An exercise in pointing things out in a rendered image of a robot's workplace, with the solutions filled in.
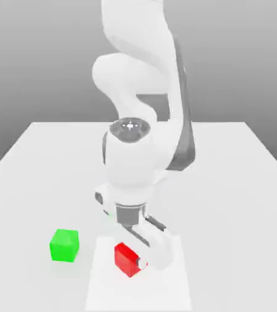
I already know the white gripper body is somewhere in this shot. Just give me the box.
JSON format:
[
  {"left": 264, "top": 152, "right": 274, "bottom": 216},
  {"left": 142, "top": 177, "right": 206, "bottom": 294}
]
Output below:
[{"left": 115, "top": 218, "right": 178, "bottom": 271}]

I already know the small red cube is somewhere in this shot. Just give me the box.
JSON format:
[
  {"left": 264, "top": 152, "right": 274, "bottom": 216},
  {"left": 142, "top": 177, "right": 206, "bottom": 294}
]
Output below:
[{"left": 114, "top": 242, "right": 149, "bottom": 278}]

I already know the small green cube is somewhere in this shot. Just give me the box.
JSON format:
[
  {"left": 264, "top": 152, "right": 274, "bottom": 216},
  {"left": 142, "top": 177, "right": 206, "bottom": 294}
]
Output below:
[{"left": 49, "top": 228, "right": 80, "bottom": 263}]

